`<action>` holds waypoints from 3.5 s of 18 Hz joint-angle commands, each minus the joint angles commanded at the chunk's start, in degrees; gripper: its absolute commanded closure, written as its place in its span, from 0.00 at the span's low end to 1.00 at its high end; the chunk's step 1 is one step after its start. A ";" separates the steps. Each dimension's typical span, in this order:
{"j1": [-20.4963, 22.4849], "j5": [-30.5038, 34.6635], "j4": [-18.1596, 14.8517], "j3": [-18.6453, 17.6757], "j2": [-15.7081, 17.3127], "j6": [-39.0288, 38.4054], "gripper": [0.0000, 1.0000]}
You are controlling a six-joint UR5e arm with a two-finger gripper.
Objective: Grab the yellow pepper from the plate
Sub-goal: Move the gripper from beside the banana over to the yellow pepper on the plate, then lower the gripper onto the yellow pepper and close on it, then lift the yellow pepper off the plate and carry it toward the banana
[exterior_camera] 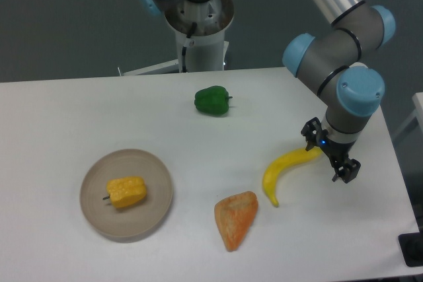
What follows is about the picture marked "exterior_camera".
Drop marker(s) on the orange toy bread slice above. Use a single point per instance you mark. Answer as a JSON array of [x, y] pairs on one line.
[[234, 216]]

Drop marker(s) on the white furniture at right edge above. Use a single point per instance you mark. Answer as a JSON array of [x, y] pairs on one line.
[[411, 122]]

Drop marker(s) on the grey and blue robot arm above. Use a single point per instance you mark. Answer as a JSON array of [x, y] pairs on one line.
[[327, 66]]

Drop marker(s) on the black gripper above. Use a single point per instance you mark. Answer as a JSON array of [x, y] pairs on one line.
[[336, 146]]

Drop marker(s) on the green toy bell pepper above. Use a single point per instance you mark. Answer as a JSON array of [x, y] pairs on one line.
[[213, 101]]

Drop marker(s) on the black device at table edge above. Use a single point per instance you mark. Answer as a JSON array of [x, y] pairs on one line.
[[411, 248]]

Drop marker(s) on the beige round plate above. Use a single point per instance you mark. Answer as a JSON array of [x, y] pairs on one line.
[[139, 220]]

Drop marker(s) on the yellow toy bell pepper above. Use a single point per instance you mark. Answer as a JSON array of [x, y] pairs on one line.
[[126, 191]]

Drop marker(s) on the yellow toy banana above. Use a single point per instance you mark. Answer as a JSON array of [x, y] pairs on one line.
[[281, 165]]

